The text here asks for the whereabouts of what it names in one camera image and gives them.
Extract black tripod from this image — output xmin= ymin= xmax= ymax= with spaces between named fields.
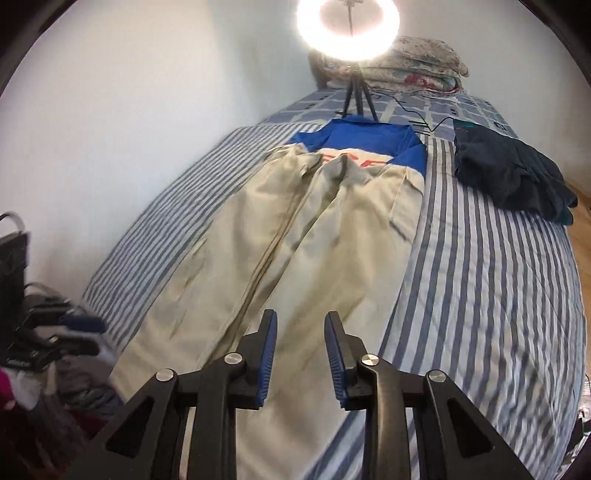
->
xmin=339 ymin=63 xmax=379 ymax=122

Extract folded floral quilt stack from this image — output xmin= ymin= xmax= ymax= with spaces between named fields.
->
xmin=310 ymin=36 xmax=470 ymax=97

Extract left gloved hand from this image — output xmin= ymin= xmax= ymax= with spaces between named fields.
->
xmin=1 ymin=363 xmax=57 ymax=411

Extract beige blue work jacket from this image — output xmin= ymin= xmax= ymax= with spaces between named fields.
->
xmin=112 ymin=117 xmax=427 ymax=479

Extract black ring light cable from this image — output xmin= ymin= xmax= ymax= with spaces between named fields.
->
xmin=368 ymin=91 xmax=459 ymax=135

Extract bright ring light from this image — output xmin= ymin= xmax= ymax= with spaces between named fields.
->
xmin=295 ymin=0 xmax=401 ymax=62

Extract dark navy folded clothes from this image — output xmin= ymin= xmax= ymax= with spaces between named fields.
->
xmin=454 ymin=120 xmax=578 ymax=226

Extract striped blue white bed quilt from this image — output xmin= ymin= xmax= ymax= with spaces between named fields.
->
xmin=83 ymin=123 xmax=586 ymax=479

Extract blue checked bed sheet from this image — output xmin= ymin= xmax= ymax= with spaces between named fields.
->
xmin=266 ymin=89 xmax=517 ymax=141

